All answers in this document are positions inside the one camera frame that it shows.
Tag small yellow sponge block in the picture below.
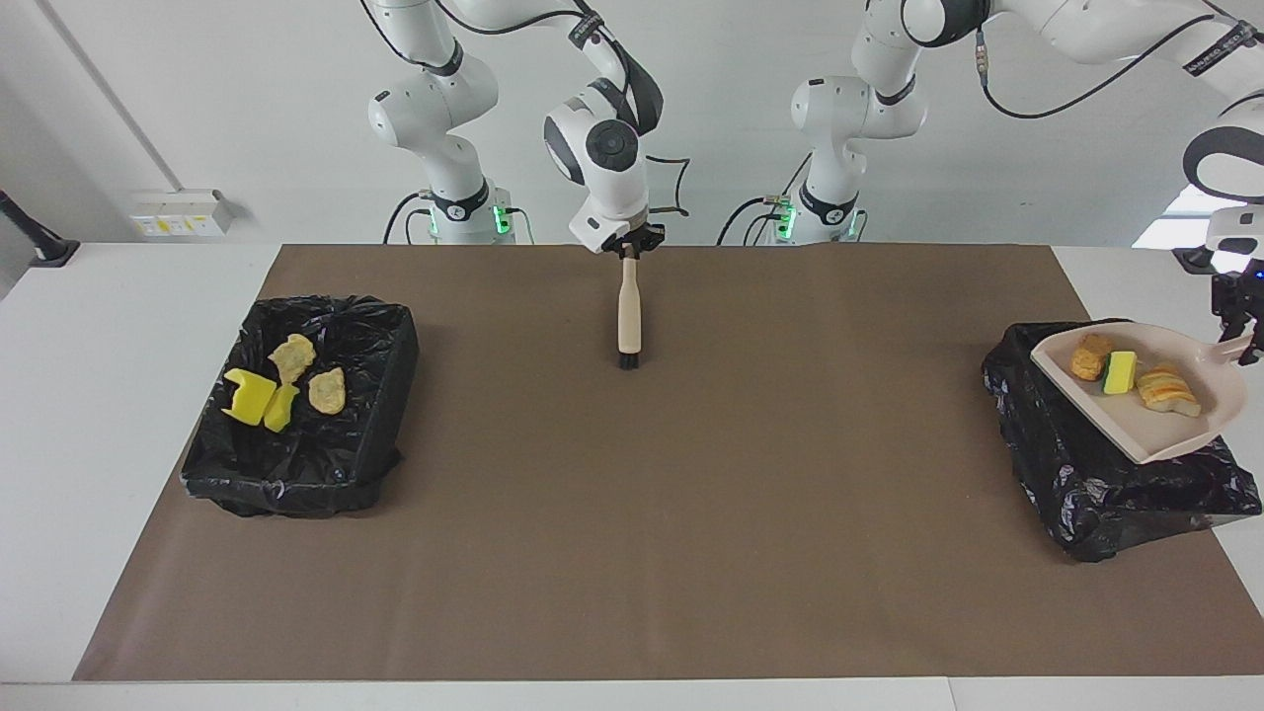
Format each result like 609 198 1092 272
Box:
263 383 301 434

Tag beige hand brush black bristles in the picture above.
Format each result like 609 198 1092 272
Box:
617 255 644 370

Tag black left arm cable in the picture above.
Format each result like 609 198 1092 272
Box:
973 10 1264 121

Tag black bag lined bin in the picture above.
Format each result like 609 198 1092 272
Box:
181 294 420 518
982 317 1263 564

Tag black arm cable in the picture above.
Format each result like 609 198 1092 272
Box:
973 10 1264 121
360 0 692 216

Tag brown bread roll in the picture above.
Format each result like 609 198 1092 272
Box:
1070 334 1115 382

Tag pink plastic dustpan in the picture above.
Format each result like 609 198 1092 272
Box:
1030 322 1255 465

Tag white wall socket box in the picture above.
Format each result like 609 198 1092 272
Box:
130 190 238 238

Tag black left base cable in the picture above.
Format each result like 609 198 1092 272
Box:
716 153 813 245

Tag notched yellow sponge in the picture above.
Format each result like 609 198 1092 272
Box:
223 368 278 427

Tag striped croissant bread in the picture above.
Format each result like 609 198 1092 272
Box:
1136 363 1203 419

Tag black base cable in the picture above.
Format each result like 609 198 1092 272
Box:
383 191 535 245
716 153 813 245

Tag pale cracker bread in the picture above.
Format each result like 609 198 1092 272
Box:
269 334 318 386

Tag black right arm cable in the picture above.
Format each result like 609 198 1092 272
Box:
360 0 692 216

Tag black clamp stand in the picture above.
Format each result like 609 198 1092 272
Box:
1172 212 1230 276
0 190 80 268

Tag small striped bread piece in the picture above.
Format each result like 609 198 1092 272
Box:
308 367 348 416

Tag black right base cable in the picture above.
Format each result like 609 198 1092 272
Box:
383 191 535 245

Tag brown table mat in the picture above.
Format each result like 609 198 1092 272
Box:
72 244 1264 682

